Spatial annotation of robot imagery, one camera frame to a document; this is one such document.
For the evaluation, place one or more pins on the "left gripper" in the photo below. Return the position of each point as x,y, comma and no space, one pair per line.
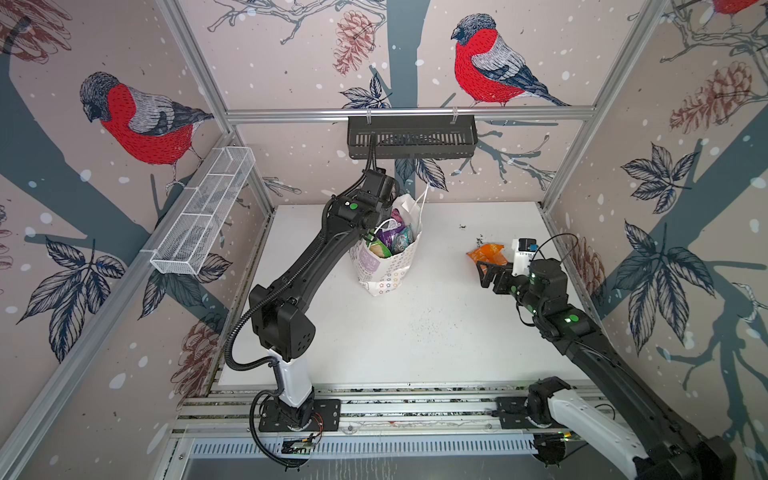
386,213

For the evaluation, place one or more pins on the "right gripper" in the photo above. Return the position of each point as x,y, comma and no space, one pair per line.
505,276

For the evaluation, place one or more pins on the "orange chips packet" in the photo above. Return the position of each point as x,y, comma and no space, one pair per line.
489,252

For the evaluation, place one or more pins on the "white printed paper bag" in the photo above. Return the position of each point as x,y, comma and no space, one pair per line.
378,275

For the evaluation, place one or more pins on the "purple snack packet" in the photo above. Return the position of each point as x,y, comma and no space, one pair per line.
390,229

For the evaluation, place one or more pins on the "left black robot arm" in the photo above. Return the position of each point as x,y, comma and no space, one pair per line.
279,318

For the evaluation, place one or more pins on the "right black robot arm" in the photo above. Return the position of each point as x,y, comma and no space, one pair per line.
652,441

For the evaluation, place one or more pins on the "green Lays chips packet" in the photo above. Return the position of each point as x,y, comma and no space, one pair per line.
379,249

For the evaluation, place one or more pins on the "teal red candy packet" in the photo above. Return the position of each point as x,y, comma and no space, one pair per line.
402,240

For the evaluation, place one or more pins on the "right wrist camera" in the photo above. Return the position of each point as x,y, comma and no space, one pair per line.
524,250

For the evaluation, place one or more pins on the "black hanging wire basket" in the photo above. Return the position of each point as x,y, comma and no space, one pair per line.
438,137

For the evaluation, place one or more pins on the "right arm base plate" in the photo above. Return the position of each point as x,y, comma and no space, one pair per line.
513,414

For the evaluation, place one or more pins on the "horizontal aluminium frame bar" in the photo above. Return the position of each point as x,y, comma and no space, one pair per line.
525,113

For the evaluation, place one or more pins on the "white mesh wall shelf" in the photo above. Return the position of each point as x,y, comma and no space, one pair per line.
193,233

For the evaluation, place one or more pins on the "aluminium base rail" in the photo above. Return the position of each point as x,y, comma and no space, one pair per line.
378,410

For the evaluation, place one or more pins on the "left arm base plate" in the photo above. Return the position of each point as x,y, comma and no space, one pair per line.
314,415

